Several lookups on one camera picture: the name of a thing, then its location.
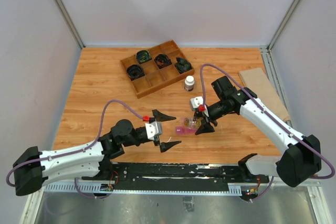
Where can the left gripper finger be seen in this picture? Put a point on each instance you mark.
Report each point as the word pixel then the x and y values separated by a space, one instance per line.
pixel 160 117
pixel 165 146

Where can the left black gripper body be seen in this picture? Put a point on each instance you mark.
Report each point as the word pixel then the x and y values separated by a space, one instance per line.
pixel 140 137

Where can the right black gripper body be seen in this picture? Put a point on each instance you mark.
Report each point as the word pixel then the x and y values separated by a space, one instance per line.
pixel 212 111

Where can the clear capsule bottle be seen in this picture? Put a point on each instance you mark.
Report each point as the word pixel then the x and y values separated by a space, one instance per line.
pixel 192 123

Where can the pink weekly pill organizer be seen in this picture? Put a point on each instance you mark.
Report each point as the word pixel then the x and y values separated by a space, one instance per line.
pixel 182 130

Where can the white cap pill bottle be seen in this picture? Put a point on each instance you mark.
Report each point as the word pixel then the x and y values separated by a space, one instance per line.
pixel 189 83

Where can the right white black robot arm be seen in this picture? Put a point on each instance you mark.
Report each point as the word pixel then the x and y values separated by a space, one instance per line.
pixel 299 155

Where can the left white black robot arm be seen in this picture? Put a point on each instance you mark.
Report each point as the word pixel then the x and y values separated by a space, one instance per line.
pixel 35 169

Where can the wooden compartment tray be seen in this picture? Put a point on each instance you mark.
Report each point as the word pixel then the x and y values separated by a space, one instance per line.
pixel 155 78

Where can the light wooden board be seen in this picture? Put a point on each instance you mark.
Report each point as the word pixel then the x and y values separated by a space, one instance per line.
pixel 257 81

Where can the green blue coiled belt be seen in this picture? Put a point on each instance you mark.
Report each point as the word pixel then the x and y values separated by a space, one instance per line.
pixel 182 65

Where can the black red coiled belt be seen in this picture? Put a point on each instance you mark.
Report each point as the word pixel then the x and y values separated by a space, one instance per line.
pixel 162 61

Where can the green yellow coiled belt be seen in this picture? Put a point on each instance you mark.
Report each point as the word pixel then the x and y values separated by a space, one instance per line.
pixel 143 56

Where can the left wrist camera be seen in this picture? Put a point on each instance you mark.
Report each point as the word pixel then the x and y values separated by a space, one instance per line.
pixel 153 130

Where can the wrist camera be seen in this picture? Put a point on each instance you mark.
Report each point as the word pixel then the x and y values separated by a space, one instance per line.
pixel 195 103
pixel 153 130

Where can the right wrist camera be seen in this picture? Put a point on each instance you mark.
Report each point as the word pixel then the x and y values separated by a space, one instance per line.
pixel 195 103

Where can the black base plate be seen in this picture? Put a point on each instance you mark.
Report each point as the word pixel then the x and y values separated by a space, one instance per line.
pixel 170 174

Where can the grey slotted cable duct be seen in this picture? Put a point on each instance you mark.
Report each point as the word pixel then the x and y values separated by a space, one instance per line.
pixel 206 188

